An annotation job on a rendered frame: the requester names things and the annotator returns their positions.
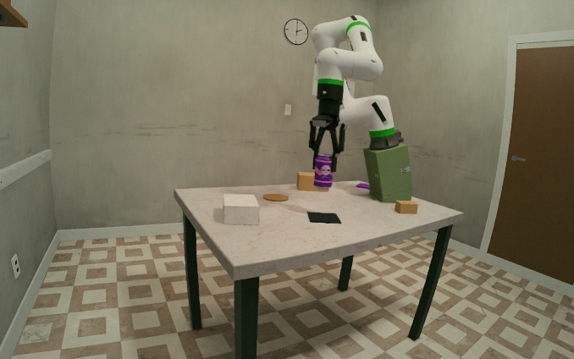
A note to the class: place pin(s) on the purple drink can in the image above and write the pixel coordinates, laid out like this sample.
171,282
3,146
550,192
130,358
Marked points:
322,174

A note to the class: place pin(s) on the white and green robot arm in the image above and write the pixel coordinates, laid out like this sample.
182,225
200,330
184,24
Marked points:
334,65

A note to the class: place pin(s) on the black square slate coaster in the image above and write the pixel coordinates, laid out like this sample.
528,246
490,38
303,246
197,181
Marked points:
326,218

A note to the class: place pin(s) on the tan round flat disc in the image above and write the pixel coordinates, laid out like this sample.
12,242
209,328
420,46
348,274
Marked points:
275,197

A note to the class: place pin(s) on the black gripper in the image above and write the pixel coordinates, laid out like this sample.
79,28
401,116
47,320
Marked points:
328,108

